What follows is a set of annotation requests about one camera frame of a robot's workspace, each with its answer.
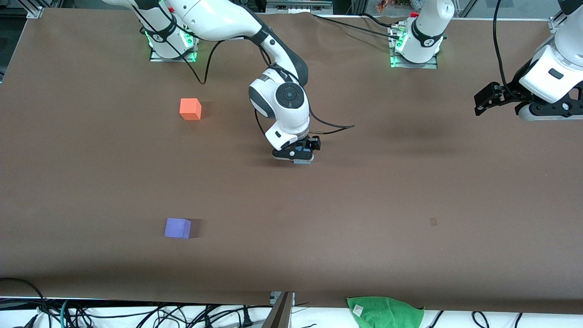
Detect blue foam block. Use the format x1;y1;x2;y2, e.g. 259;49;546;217
293;145;315;164

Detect orange foam block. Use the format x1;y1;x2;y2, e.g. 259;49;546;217
179;98;202;121

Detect purple foam block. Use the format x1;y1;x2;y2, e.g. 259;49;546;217
164;218;192;239

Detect brown table cover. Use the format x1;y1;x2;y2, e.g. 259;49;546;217
0;8;583;315

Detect silver equipment box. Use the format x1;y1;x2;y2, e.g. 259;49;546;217
266;0;334;14

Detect green cloth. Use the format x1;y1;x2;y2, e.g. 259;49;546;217
346;296;425;328

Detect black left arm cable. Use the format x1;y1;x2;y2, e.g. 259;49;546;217
493;0;517;92

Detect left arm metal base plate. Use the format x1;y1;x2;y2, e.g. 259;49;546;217
389;25;439;70

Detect long black base cable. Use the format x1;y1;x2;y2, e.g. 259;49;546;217
312;14;401;37

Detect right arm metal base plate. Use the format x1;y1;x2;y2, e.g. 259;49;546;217
149;32;199;63

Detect short black base cable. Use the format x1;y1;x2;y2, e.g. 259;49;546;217
360;13;397;28

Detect metal post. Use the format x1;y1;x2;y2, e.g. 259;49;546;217
263;292;296;328

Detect thick black floor cable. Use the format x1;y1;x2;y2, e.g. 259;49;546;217
0;277;48;328

